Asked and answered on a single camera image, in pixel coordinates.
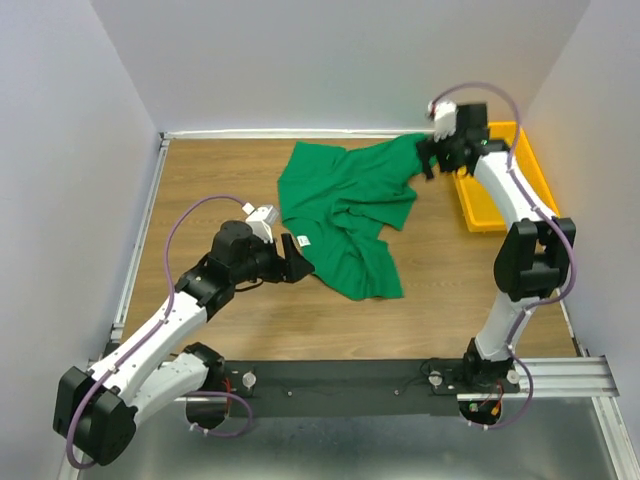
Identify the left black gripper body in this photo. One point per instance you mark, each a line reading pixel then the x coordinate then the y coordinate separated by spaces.
pixel 265 263

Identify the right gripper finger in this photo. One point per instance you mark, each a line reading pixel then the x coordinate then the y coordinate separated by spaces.
pixel 426 148
pixel 428 164

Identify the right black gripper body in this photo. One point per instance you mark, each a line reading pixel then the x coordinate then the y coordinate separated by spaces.
pixel 446 153

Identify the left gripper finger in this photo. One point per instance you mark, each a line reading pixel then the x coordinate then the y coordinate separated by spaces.
pixel 290 250
pixel 296 268

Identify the yellow plastic tray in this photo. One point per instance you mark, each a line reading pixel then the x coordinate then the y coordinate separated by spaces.
pixel 490 201

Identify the green t shirt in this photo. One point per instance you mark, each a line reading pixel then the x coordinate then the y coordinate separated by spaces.
pixel 336 201

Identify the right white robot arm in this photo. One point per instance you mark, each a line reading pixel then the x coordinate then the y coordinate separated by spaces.
pixel 536 256

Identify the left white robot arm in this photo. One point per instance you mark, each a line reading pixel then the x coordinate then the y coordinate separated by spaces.
pixel 98 410

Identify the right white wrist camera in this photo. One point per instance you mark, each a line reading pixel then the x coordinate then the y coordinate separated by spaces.
pixel 443 115

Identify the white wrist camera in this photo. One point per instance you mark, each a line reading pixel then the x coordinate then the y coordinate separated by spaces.
pixel 443 115
pixel 261 220

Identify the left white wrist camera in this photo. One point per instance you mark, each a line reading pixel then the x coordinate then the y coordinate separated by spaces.
pixel 261 220

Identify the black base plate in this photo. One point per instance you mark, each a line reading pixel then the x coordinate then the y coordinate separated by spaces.
pixel 356 388

